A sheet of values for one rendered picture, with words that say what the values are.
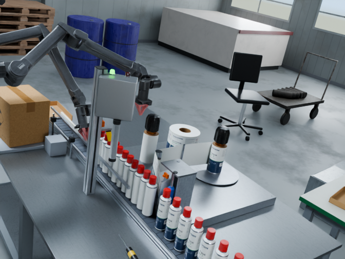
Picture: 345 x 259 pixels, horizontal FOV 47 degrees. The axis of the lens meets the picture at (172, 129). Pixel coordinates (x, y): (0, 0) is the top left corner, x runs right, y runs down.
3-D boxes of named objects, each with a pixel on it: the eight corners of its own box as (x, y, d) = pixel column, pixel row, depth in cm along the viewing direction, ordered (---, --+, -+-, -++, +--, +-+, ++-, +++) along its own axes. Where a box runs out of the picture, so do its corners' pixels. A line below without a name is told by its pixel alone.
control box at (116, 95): (131, 122, 182) (136, 82, 174) (94, 116, 180) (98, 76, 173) (133, 114, 191) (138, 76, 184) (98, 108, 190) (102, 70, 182)
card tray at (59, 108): (72, 120, 284) (72, 115, 282) (36, 124, 268) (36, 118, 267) (57, 105, 305) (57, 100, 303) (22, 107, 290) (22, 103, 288)
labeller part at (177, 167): (196, 173, 178) (197, 171, 178) (177, 178, 171) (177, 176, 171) (179, 160, 188) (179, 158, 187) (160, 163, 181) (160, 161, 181)
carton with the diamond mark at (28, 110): (48, 141, 244) (50, 100, 234) (9, 148, 228) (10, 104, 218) (27, 122, 263) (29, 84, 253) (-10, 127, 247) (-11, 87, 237)
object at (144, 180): (149, 209, 191) (155, 172, 183) (139, 211, 188) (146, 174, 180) (143, 203, 194) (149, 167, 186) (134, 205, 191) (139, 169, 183)
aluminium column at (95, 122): (94, 193, 204) (108, 68, 178) (86, 195, 201) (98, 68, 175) (91, 189, 207) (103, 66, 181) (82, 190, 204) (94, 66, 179)
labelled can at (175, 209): (177, 239, 173) (186, 200, 165) (168, 242, 170) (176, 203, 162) (170, 232, 177) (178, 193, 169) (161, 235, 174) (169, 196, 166)
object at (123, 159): (128, 187, 206) (132, 152, 198) (119, 189, 202) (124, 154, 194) (122, 182, 209) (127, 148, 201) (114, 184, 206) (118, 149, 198)
